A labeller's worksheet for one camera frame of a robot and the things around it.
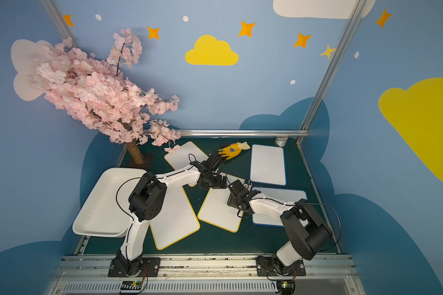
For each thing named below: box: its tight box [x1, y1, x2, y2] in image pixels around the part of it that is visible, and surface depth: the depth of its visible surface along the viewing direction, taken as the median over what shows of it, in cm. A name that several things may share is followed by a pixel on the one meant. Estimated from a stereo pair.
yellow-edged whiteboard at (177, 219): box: [149, 186, 200, 251], surface depth 85 cm
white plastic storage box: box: [72, 167, 148, 238], surface depth 88 cm
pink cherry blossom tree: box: [33, 27, 181, 165], surface depth 71 cm
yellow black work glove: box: [217, 141, 251, 160], surface depth 117 cm
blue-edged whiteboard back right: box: [249, 144, 288, 187], surface depth 113 cm
